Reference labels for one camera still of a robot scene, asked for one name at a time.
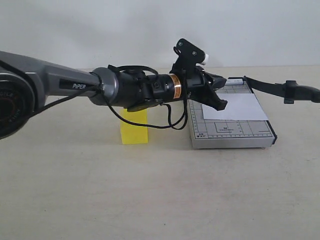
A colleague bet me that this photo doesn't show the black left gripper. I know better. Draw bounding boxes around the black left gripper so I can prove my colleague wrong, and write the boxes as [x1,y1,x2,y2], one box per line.
[165,63,228,111]

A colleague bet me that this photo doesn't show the white paper sheet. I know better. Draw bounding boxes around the white paper sheet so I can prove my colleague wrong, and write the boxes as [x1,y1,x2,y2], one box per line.
[202,93,269,121]

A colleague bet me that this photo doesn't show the black cutter blade lever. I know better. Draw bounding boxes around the black cutter blade lever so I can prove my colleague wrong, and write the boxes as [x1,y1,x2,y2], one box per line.
[228,75,320,105]

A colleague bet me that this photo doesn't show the yellow cube block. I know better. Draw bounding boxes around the yellow cube block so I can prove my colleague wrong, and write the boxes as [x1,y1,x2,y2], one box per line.
[120,109,149,145]

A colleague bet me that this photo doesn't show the grey paper cutter base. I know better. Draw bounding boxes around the grey paper cutter base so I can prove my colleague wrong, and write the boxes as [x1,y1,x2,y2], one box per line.
[188,81,277,149]

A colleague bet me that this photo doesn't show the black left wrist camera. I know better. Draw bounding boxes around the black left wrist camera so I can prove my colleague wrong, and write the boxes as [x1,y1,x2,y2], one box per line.
[172,38,209,73]

